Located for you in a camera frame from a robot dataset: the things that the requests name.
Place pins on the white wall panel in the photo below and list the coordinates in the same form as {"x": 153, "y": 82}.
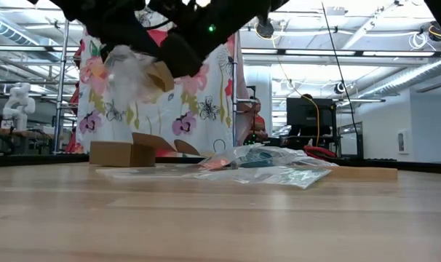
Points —
{"x": 401, "y": 142}

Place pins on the black table frame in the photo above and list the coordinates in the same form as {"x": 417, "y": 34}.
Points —
{"x": 24, "y": 160}

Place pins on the white floral cloth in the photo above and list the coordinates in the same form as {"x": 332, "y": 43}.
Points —
{"x": 206, "y": 109}

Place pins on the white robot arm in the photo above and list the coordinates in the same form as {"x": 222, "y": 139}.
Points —
{"x": 18, "y": 105}

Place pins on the black red work glove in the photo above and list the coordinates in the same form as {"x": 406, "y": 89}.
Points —
{"x": 317, "y": 150}

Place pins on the large tan rubber band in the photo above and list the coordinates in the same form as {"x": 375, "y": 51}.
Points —
{"x": 162, "y": 76}

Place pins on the wide dark blue rubber band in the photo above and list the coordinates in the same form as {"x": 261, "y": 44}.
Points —
{"x": 260, "y": 159}

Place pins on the round black ceiling fixture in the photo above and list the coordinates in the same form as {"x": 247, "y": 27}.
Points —
{"x": 340, "y": 88}

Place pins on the dark background equipment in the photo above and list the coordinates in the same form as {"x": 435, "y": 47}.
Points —
{"x": 253, "y": 140}

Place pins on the open cardboard box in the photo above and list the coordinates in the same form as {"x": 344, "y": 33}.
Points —
{"x": 115, "y": 154}

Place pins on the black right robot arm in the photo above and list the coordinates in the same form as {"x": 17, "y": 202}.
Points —
{"x": 249, "y": 14}

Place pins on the background workbench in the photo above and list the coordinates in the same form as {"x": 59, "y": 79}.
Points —
{"x": 24, "y": 132}

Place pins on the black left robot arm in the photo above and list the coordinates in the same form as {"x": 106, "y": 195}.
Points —
{"x": 78, "y": 11}

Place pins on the black monitor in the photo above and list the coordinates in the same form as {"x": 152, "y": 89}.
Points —
{"x": 308, "y": 113}

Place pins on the green rubber band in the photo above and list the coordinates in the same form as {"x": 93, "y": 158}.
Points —
{"x": 297, "y": 178}

